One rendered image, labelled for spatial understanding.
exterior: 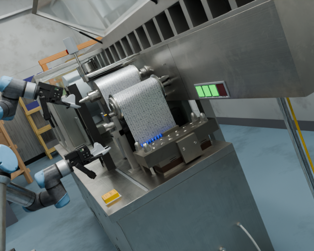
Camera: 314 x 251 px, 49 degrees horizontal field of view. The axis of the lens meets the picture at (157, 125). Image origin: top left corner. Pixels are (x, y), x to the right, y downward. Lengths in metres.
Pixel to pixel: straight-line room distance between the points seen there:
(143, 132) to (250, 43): 0.77
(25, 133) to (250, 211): 7.94
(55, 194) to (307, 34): 1.20
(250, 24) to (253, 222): 1.02
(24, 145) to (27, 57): 2.74
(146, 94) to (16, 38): 9.15
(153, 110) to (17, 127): 7.67
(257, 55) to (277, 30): 0.13
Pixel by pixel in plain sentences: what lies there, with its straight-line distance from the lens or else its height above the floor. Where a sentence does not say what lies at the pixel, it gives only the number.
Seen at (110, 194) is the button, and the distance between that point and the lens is 1.60.
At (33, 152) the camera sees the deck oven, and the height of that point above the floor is 0.24.
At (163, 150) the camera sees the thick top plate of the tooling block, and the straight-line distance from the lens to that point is 1.56.
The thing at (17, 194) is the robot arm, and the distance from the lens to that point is 1.62.
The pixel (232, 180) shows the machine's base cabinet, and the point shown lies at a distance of 1.69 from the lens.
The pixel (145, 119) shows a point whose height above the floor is 1.14.
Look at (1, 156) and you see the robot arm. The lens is 1.35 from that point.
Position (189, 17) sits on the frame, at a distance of 1.45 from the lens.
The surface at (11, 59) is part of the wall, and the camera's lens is 10.63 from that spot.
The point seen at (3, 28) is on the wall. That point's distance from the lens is 10.77.
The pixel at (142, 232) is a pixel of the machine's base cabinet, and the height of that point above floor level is 0.75.
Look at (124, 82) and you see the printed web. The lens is 1.94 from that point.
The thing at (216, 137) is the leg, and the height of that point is 0.82.
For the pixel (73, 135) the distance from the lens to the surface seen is 2.69.
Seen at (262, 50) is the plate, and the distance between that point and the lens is 1.16.
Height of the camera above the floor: 1.45
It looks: 12 degrees down
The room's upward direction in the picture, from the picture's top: 24 degrees counter-clockwise
